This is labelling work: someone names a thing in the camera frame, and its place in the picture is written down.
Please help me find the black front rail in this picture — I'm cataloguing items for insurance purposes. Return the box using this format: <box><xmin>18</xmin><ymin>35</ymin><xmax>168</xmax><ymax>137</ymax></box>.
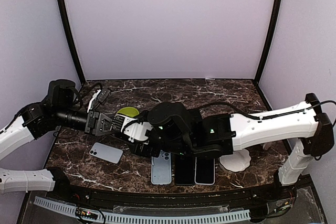
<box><xmin>28</xmin><ymin>175</ymin><xmax>313</xmax><ymax>210</ymax></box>

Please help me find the black frame post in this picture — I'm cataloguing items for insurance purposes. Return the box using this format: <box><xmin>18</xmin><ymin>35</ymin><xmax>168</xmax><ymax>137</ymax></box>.
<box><xmin>254</xmin><ymin>0</ymin><xmax>281</xmax><ymax>86</ymax></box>
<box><xmin>57</xmin><ymin>0</ymin><xmax>86</xmax><ymax>85</ymax></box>

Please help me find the green bowl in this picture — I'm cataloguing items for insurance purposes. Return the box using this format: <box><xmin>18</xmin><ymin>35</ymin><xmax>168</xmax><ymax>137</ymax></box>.
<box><xmin>117</xmin><ymin>106</ymin><xmax>140</xmax><ymax>118</ymax></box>

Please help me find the silver white phone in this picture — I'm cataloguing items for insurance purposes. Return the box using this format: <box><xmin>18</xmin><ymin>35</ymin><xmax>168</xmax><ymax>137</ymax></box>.
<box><xmin>89</xmin><ymin>142</ymin><xmax>123</xmax><ymax>164</ymax></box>

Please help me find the lavender phone case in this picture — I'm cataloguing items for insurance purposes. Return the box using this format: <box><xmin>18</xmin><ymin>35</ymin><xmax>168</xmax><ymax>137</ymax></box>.
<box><xmin>194</xmin><ymin>158</ymin><xmax>216</xmax><ymax>185</ymax></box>

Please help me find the patterned white mug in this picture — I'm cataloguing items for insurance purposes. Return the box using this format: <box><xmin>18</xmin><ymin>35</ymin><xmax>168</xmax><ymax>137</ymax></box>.
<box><xmin>262</xmin><ymin>142</ymin><xmax>272</xmax><ymax>151</ymax></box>

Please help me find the right black frame post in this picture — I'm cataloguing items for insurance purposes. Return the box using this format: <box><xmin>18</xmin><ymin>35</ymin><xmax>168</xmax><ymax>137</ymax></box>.
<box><xmin>254</xmin><ymin>0</ymin><xmax>281</xmax><ymax>86</ymax></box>

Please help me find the left black frame post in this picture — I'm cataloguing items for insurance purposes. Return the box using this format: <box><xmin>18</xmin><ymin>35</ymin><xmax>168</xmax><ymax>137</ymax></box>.
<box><xmin>57</xmin><ymin>0</ymin><xmax>86</xmax><ymax>85</ymax></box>

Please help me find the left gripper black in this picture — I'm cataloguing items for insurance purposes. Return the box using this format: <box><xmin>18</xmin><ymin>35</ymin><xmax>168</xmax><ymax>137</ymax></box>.
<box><xmin>54</xmin><ymin>106</ymin><xmax>120</xmax><ymax>137</ymax></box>

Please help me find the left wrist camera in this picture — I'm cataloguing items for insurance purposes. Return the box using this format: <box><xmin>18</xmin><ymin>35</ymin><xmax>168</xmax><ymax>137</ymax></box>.
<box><xmin>87</xmin><ymin>82</ymin><xmax>111</xmax><ymax>112</ymax></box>

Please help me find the black phone case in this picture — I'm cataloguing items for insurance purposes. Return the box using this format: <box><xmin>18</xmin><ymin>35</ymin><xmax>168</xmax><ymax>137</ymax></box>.
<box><xmin>174</xmin><ymin>156</ymin><xmax>195</xmax><ymax>186</ymax></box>

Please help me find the purple phone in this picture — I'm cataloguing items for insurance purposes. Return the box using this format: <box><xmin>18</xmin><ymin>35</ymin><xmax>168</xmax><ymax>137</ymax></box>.
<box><xmin>195</xmin><ymin>158</ymin><xmax>214</xmax><ymax>184</ymax></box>

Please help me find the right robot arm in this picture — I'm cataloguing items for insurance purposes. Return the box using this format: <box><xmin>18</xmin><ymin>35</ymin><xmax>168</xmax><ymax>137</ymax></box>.
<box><xmin>121</xmin><ymin>93</ymin><xmax>335</xmax><ymax>200</ymax></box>

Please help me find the white scalloped dish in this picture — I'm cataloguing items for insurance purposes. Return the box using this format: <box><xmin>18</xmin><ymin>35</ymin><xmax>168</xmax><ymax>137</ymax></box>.
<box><xmin>219</xmin><ymin>149</ymin><xmax>251</xmax><ymax>173</ymax></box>

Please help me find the white cable duct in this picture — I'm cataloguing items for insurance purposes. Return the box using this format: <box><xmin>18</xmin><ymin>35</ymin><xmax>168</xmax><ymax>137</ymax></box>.
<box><xmin>34</xmin><ymin>196</ymin><xmax>251</xmax><ymax>223</ymax></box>

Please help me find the light blue phone case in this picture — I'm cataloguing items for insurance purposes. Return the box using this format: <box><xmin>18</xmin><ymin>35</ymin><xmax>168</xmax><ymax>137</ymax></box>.
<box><xmin>151</xmin><ymin>151</ymin><xmax>172</xmax><ymax>185</ymax></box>

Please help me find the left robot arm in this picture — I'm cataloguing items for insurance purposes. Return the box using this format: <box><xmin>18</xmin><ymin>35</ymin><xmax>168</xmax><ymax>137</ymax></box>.
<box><xmin>1</xmin><ymin>79</ymin><xmax>113</xmax><ymax>201</ymax></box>

